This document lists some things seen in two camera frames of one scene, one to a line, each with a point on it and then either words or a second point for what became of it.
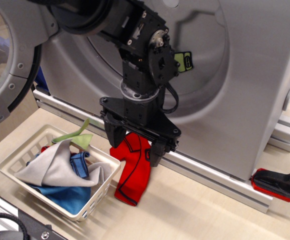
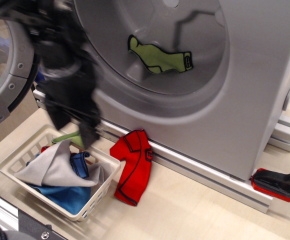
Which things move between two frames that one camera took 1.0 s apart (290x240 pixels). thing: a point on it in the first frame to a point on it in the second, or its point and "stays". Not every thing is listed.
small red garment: [44, 148] stays
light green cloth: [83, 140] stays
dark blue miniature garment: [79, 162] stays
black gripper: [147, 121] to [77, 95]
